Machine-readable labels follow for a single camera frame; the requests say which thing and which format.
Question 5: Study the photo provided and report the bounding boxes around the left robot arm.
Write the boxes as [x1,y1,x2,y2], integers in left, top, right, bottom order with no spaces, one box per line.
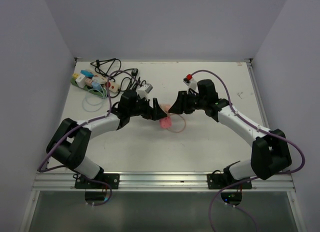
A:
[46,90,167,189]

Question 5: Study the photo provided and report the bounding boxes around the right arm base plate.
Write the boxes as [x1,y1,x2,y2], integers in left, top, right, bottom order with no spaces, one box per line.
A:
[206,170,253,190]

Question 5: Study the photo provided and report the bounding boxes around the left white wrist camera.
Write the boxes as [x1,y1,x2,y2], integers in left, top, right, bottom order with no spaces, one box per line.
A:
[137,83,153,100]

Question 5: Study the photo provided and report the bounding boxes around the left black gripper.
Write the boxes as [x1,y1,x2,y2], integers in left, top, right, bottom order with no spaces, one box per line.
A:
[128,95,167,121]

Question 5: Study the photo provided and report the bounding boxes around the light blue plug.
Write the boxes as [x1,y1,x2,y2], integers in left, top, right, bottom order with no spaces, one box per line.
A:
[91,81,103,91]

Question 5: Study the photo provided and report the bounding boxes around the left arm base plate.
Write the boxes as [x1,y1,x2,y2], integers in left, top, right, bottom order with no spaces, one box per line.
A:
[72,173,120,190]

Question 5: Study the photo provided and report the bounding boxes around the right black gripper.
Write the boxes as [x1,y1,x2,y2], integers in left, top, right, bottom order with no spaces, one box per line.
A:
[169,90,207,115]

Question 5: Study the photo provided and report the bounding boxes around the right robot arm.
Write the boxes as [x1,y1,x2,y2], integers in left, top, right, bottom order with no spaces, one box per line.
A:
[169,78,292,189]

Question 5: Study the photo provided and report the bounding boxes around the cream power strip red buttons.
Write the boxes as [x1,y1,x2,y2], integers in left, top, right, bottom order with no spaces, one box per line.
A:
[70,69,120,93]

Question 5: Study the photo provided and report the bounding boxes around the purple cable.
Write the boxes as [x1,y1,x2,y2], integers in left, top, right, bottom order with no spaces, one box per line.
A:
[192,69,306,232]
[36,69,141,208]

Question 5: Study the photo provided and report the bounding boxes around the black power cable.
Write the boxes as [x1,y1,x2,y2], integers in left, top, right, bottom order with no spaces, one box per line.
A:
[89,57,148,93]

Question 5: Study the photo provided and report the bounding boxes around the pink square plug charger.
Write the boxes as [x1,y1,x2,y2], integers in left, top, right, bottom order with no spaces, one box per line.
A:
[159,116,172,129]

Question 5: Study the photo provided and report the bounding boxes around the aluminium front rail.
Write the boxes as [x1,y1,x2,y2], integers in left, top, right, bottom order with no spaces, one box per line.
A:
[32,171,295,192]

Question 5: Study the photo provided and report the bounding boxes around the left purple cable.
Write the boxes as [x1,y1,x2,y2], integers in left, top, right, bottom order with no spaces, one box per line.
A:
[36,69,141,208]

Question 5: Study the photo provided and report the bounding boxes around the pale pink plug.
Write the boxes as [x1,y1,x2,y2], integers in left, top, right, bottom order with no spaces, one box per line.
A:
[85,78,93,87]

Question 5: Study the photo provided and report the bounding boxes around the green power strip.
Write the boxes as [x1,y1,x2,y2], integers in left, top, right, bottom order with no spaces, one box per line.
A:
[70,78,107,99]

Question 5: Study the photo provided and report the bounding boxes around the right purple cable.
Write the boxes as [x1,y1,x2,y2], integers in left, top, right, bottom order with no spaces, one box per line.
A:
[192,69,306,232]

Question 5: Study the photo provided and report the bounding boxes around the right wrist camera red cap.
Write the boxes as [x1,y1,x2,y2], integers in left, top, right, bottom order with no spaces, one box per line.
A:
[183,74,197,92]

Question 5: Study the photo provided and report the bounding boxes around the peach cube socket adapter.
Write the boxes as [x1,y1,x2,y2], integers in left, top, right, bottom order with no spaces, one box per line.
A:
[160,104,171,113]

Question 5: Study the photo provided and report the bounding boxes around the blue plug charger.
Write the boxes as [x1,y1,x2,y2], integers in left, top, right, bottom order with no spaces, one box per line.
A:
[80,70,94,78]

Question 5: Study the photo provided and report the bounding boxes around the pink charging cable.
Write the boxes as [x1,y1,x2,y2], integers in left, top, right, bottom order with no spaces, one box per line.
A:
[166,113,187,134]

